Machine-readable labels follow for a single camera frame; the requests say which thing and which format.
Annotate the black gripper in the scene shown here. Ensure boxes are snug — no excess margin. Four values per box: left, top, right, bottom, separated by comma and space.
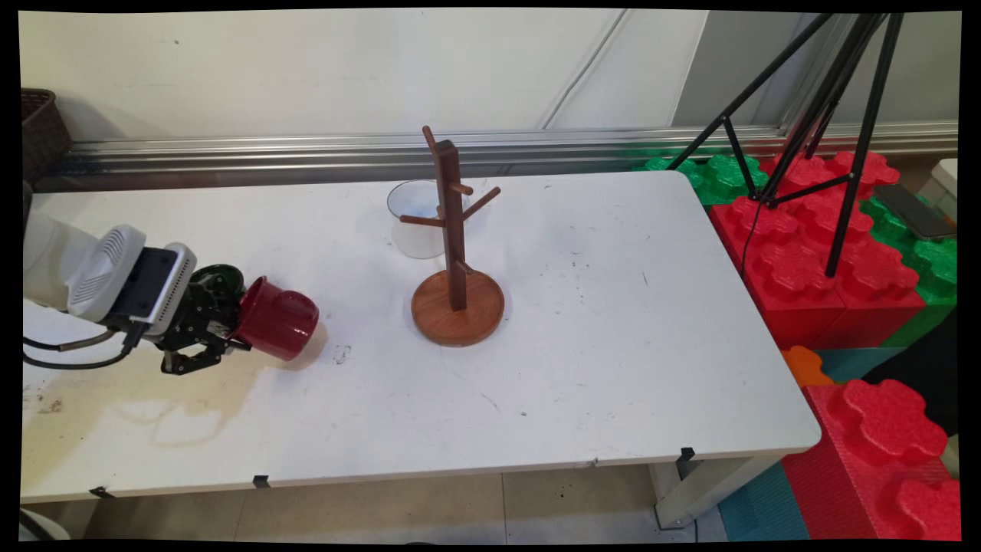
159, 272, 252, 376

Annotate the red enamel mug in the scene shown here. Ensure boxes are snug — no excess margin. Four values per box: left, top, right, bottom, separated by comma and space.
230, 276, 320, 362

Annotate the white enamel mug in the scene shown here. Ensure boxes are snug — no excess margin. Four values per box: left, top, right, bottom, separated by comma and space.
387, 180, 470, 260

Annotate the brown wooden mug tree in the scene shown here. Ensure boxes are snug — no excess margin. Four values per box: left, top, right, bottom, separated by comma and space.
399, 125, 506, 347

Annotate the dark wicker basket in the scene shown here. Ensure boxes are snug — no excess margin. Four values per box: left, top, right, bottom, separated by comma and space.
21, 88, 74, 179

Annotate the white table leg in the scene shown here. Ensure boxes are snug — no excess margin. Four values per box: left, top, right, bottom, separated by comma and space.
650, 452, 783, 530

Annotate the green foam block behind table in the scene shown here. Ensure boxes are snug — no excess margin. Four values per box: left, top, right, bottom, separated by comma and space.
632, 153, 769, 206

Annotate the teal foam floor mat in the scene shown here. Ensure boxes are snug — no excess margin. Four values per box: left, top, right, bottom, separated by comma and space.
816, 347, 905, 383
718, 460, 809, 541

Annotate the red foam block under tripod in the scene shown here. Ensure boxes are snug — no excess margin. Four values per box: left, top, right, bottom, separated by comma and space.
709, 149, 928, 351

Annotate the orange foam piece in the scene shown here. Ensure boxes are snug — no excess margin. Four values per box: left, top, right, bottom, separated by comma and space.
782, 345, 836, 388

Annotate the black tripod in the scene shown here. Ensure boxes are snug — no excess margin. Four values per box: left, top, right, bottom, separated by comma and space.
665, 13, 905, 278

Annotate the red foam block beside teal mat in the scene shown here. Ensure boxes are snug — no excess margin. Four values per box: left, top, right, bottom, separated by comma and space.
782, 379, 961, 541

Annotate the black smartphone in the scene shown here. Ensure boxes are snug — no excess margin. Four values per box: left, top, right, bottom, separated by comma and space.
874, 184, 957, 240

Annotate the green foam block holding phone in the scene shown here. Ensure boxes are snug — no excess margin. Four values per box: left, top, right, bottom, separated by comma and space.
858, 195, 959, 347

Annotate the white box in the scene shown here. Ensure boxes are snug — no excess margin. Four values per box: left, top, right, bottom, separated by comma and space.
918, 159, 959, 223

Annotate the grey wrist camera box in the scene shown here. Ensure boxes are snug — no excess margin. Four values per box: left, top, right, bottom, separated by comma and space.
107, 243, 198, 336

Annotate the aluminium wall rail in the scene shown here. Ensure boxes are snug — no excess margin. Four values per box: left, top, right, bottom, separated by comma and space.
34, 121, 959, 192

